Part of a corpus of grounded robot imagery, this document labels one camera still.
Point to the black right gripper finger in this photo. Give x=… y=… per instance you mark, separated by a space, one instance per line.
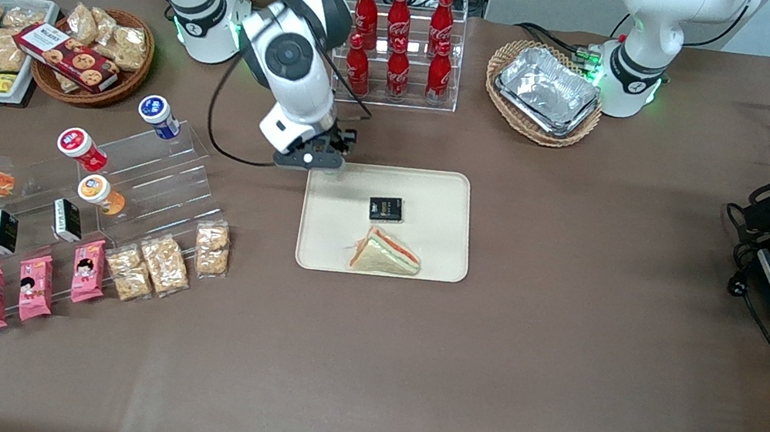
x=350 y=141
x=327 y=153

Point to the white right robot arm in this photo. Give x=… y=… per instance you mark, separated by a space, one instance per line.
x=294 y=60

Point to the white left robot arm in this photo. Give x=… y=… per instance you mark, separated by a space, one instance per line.
x=653 y=14

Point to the beige plastic tray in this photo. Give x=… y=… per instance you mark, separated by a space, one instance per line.
x=434 y=201

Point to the blue gum bottle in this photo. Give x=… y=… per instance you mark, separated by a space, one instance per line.
x=159 y=116

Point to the aluminium foil tray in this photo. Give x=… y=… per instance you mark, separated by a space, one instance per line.
x=547 y=90

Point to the orange gum bottle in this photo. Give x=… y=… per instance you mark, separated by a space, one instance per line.
x=99 y=193

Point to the red gum bottle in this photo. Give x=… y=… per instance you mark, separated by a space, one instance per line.
x=82 y=148

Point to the clear acrylic bottle rack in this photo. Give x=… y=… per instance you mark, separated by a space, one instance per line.
x=407 y=106

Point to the red cola bottle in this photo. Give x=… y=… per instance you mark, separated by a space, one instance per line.
x=442 y=21
x=359 y=71
x=399 y=15
x=439 y=76
x=397 y=73
x=367 y=14

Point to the small black box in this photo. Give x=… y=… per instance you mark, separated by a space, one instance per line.
x=385 y=210
x=3 y=232
x=67 y=220

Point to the clear acrylic step stand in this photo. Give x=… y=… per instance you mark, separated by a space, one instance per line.
x=37 y=189
x=181 y=170

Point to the clear peanut crisp pack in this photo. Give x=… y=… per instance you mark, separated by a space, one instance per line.
x=165 y=265
x=129 y=273
x=212 y=248

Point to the light wicker basket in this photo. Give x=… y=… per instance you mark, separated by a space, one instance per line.
x=510 y=53

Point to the brown wicker basket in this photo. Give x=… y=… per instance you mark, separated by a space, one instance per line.
x=130 y=79

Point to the red cookie box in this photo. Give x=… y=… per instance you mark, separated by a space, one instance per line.
x=67 y=57

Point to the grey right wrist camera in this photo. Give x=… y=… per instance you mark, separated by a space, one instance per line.
x=308 y=160

